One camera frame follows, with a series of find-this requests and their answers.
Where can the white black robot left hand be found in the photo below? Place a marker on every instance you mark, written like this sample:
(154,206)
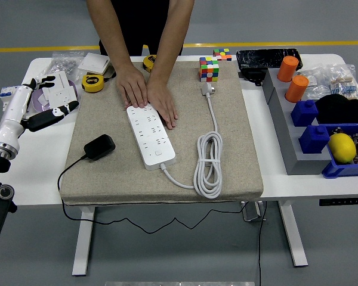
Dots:
(13,113)

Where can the person's left hand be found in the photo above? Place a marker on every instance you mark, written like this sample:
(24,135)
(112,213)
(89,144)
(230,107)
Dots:
(161,101)

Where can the person's right hand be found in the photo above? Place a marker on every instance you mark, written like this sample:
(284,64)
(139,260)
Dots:
(132,86)

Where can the white power strip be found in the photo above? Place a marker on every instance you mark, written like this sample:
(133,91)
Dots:
(152,140)

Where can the black plug adapter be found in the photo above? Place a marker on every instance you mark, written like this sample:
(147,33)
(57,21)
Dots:
(100,147)

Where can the person's right forearm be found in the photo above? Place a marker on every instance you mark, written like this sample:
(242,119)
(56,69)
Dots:
(110,32)

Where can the person's left forearm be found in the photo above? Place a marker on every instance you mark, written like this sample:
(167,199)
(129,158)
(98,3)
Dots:
(173,35)

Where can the white circuit breaker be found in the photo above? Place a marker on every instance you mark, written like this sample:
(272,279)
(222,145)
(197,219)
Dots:
(6,95)

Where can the purple bowl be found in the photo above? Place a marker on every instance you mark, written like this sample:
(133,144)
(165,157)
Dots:
(36,102)

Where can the yellow black tape measure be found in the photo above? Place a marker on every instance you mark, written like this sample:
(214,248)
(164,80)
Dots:
(92,83)
(148,63)

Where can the large colourful puzzle cube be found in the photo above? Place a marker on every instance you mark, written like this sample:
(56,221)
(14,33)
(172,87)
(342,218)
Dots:
(209,70)

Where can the person's torso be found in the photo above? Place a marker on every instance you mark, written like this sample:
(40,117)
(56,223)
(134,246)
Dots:
(143,24)

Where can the clear bag of screws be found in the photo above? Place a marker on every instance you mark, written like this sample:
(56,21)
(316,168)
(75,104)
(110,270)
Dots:
(62,62)

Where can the small colourful puzzle cube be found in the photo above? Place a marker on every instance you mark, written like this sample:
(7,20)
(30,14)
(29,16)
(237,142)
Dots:
(222,54)

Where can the black power adapter block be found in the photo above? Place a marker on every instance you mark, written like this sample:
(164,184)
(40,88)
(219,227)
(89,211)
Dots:
(252,76)

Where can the grey-brown fabric mat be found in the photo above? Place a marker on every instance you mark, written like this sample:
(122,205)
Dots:
(113,184)

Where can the black plastic tray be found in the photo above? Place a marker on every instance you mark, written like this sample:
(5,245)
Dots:
(262,58)

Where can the orange cylinder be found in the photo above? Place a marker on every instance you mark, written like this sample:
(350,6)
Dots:
(296,89)
(288,70)

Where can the grey stepped stand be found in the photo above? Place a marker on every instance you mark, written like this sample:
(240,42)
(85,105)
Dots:
(289,143)

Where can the white table leg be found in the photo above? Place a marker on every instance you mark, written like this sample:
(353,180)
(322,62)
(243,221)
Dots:
(292,235)
(83,238)

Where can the blue block with knob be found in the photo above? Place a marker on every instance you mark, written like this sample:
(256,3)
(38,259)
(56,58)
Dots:
(313,140)
(304,114)

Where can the clear bag of small parts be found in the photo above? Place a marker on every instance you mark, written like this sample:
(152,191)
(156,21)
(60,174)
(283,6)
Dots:
(313,82)

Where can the black cloth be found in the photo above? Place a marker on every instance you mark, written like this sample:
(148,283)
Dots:
(340,108)

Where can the clear bag of resistors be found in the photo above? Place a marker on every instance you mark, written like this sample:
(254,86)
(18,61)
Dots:
(344,85)

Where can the yellow lemon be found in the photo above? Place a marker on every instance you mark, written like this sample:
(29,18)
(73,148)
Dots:
(342,148)

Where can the blue plastic bin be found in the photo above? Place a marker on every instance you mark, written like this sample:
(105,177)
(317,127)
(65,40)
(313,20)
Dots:
(340,170)

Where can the black table control panel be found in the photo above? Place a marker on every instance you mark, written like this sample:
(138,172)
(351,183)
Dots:
(341,201)

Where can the white wall switch panel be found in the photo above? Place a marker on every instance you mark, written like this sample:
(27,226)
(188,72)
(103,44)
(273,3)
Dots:
(92,63)

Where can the white switch plate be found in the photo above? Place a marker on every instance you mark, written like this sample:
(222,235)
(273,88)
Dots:
(59,81)

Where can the silver metal bracket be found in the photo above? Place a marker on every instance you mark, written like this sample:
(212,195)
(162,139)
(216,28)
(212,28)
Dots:
(250,211)

